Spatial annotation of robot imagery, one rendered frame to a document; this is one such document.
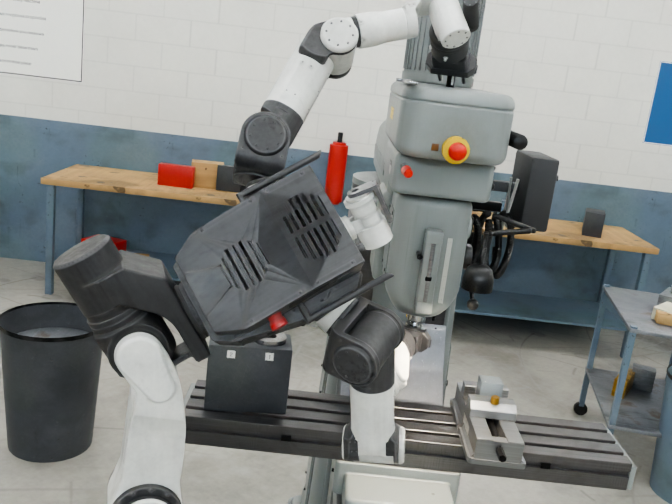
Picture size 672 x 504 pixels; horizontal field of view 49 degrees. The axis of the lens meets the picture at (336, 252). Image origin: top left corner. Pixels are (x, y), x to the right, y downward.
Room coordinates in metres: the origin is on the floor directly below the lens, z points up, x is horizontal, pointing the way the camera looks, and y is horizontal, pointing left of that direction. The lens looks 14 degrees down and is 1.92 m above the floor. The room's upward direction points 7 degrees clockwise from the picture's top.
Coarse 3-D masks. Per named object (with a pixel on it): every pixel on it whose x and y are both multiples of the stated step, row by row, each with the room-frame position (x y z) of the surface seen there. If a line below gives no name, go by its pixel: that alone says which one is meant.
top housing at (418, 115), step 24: (408, 96) 1.69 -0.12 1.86; (432, 96) 1.66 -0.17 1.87; (456, 96) 1.67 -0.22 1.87; (480, 96) 1.67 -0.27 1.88; (504, 96) 1.69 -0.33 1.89; (408, 120) 1.68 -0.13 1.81; (432, 120) 1.66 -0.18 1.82; (456, 120) 1.67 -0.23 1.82; (480, 120) 1.67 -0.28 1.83; (504, 120) 1.68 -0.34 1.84; (408, 144) 1.67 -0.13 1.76; (480, 144) 1.67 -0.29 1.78; (504, 144) 1.69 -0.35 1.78
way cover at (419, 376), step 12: (432, 324) 2.25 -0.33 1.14; (432, 336) 2.24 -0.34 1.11; (444, 336) 2.24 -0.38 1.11; (432, 348) 2.22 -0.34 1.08; (444, 348) 2.22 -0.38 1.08; (420, 360) 2.20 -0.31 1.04; (432, 360) 2.20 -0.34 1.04; (420, 372) 2.18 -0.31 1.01; (432, 372) 2.18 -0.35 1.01; (348, 384) 2.13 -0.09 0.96; (408, 384) 2.15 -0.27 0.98; (420, 384) 2.15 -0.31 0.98; (432, 384) 2.16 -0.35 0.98; (408, 396) 2.12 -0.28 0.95; (420, 396) 2.12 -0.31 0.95; (432, 396) 2.13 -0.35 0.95
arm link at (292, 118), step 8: (264, 104) 1.52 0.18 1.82; (272, 104) 1.50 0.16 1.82; (280, 104) 1.50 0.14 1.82; (272, 112) 1.49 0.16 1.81; (280, 112) 1.49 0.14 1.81; (288, 112) 1.50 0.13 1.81; (296, 112) 1.51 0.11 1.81; (288, 120) 1.49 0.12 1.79; (296, 120) 1.50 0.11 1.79; (296, 128) 1.51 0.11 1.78
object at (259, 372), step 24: (288, 336) 1.93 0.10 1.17; (216, 360) 1.80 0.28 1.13; (240, 360) 1.81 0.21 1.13; (264, 360) 1.82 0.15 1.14; (288, 360) 1.83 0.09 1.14; (216, 384) 1.80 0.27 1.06; (240, 384) 1.81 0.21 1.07; (264, 384) 1.82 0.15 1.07; (288, 384) 1.83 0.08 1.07; (216, 408) 1.80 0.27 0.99; (240, 408) 1.81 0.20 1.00; (264, 408) 1.82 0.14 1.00
